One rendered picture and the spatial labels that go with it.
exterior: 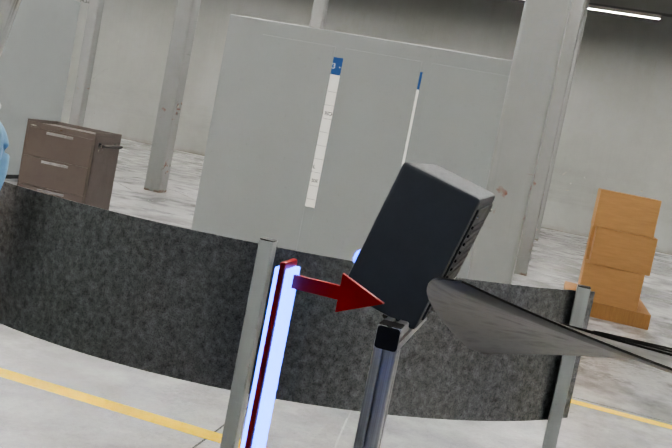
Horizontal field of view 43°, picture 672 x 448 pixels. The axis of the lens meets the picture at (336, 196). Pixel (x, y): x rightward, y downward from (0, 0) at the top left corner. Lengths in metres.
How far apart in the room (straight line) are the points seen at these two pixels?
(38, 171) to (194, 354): 5.14
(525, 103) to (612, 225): 3.93
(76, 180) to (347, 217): 2.22
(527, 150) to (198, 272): 2.80
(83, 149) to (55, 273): 4.70
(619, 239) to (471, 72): 2.76
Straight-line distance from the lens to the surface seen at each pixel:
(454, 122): 6.50
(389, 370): 1.05
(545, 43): 4.78
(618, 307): 8.62
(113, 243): 2.36
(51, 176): 7.27
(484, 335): 0.58
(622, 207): 8.52
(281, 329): 0.52
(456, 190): 1.07
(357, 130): 6.62
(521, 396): 2.59
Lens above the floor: 1.27
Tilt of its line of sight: 4 degrees down
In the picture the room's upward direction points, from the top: 11 degrees clockwise
